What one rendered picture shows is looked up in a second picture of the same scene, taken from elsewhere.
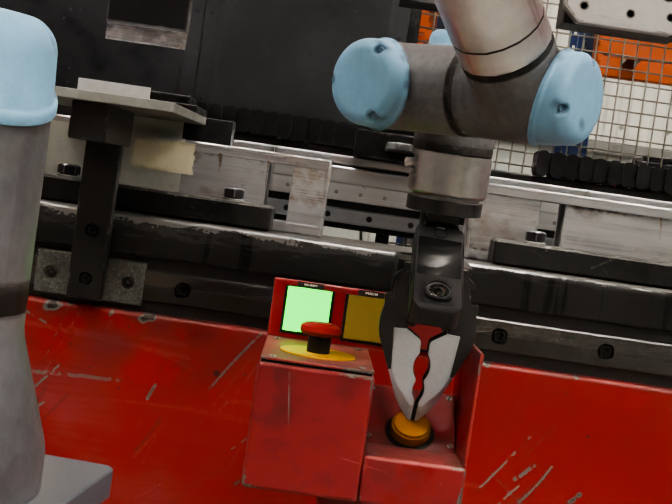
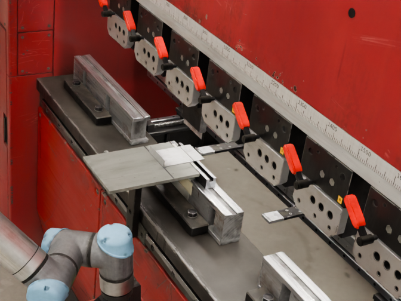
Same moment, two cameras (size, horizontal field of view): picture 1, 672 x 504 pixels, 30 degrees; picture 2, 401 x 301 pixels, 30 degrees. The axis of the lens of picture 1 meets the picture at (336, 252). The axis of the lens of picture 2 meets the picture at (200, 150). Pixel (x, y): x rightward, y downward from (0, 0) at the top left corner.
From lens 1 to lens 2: 1.76 m
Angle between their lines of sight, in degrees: 59
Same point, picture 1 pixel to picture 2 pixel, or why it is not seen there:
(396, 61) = (43, 246)
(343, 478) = not seen: outside the picture
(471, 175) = (105, 286)
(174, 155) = (187, 184)
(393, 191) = not seen: hidden behind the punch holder
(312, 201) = (219, 229)
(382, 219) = (320, 233)
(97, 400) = (136, 270)
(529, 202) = (278, 279)
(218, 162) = (197, 194)
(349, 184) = not seen: hidden behind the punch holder
